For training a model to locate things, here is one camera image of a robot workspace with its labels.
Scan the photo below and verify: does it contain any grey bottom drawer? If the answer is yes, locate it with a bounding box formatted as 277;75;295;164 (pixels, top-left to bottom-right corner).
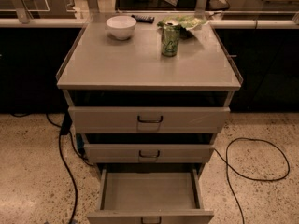
87;168;214;224

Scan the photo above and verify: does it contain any grey drawer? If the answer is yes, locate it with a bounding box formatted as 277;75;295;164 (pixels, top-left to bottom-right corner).
84;144;214;163
87;168;214;224
68;106;230;133

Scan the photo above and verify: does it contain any grey drawer cabinet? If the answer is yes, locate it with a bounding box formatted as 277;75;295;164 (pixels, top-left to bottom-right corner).
55;12;244;179

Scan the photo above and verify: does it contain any grey top drawer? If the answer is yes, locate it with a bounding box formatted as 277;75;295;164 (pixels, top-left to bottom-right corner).
68;106;230;133

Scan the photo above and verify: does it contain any grey middle drawer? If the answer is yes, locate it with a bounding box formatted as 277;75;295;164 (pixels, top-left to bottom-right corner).
84;144;214;163

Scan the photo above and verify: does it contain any green soda can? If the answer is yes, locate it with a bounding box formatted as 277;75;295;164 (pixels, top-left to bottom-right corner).
161;20;180;57

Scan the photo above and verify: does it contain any white bowl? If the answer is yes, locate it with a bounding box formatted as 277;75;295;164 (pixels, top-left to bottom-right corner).
107;15;136;40

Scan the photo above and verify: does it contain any black remote control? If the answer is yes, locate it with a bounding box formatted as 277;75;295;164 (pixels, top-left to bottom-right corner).
131;14;154;24

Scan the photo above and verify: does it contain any green chip bag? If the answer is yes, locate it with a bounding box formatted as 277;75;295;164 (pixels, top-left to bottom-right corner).
157;15;206;31

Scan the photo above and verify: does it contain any black cable left floor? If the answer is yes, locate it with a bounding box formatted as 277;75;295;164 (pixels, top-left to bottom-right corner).
45;112;94;224

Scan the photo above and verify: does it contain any black cable floor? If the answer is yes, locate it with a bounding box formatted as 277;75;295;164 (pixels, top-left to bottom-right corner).
214;136;291;224
45;112;94;224

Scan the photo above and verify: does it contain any black cable right floor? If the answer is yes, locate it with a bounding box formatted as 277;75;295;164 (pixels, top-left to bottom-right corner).
214;136;291;224

